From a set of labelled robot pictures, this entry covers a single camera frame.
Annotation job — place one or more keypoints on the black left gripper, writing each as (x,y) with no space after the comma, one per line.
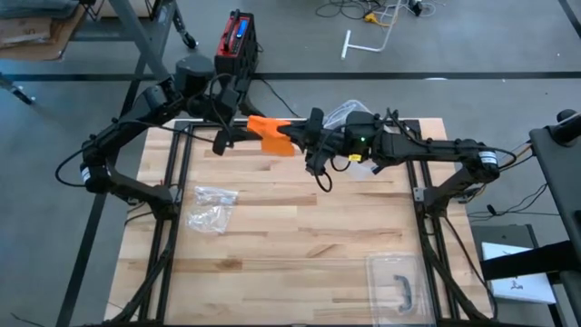
(245,97)

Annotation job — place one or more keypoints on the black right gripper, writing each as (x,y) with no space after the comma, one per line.
(358,136)

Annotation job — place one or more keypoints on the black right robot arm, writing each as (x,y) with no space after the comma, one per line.
(445,150)

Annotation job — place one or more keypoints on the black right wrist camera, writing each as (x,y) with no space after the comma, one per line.
(316,163)

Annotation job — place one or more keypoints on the black table frame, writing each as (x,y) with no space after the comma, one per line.
(199,123)

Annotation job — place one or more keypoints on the white T-shaped pipe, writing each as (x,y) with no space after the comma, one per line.
(346,45)

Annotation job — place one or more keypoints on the grey metal table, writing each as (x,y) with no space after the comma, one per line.
(140,45)

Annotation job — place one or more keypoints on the cardboard box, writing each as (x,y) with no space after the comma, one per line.
(27,36)

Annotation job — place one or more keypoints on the red black power station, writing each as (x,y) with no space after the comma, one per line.
(236,41)

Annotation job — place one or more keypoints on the orange elastic bandage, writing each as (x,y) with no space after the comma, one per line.
(272,136)

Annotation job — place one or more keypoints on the white paper box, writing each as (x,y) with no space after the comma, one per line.
(522,290)

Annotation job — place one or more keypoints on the yellow connector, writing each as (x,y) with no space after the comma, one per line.
(371,18)

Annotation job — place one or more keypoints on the grey flat box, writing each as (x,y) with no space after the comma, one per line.
(504,234)

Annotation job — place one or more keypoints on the black clamp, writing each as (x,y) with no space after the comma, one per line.
(131,197)

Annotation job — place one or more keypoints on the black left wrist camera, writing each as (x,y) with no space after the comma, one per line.
(228,100)

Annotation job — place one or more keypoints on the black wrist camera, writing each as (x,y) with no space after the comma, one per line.
(228,100)
(316,163)

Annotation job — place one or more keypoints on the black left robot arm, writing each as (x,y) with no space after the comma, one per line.
(118,131)

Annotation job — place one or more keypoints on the grey caster leg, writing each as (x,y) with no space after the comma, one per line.
(20,94)

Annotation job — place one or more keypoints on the black grey side desk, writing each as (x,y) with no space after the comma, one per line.
(560,172)

